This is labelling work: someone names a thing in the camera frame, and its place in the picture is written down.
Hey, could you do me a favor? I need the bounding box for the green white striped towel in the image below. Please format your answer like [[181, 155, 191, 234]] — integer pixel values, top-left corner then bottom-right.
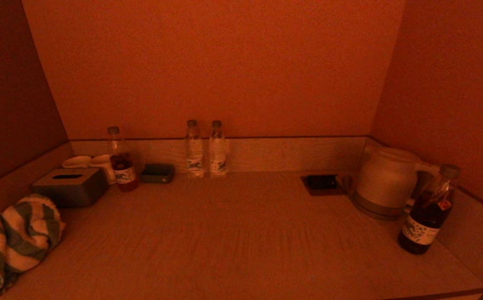
[[0, 194, 65, 296]]

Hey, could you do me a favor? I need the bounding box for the clear water bottle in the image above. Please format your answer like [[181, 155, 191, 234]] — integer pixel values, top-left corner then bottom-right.
[[185, 120, 205, 179], [208, 120, 228, 179]]

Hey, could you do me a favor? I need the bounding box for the small dark teal box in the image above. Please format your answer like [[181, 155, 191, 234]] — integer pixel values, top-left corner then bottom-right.
[[140, 163, 175, 184]]

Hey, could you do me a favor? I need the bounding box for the black recessed power socket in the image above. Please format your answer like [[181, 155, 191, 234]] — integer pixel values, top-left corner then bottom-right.
[[300, 174, 346, 196]]

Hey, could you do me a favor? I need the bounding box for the small red tea bottle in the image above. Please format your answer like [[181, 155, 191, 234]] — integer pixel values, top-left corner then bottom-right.
[[107, 127, 140, 192]]

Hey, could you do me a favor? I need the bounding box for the white tall cup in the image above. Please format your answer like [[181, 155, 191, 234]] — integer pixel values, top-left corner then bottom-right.
[[90, 155, 117, 185]]

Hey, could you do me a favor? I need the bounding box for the white electric kettle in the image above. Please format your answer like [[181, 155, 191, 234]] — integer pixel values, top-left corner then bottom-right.
[[352, 146, 442, 210]]

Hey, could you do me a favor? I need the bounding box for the grey kettle base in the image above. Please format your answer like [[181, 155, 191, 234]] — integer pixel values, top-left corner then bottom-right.
[[351, 194, 410, 220]]

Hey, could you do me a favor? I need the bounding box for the white shallow cup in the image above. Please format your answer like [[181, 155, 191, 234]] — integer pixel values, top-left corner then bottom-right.
[[62, 156, 93, 169]]

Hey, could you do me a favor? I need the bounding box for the grey tissue box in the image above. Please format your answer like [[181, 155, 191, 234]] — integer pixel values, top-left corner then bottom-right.
[[32, 168, 108, 208]]

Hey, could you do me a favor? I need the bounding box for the large dark tea bottle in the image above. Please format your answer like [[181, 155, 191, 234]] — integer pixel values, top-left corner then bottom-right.
[[398, 164, 462, 255]]

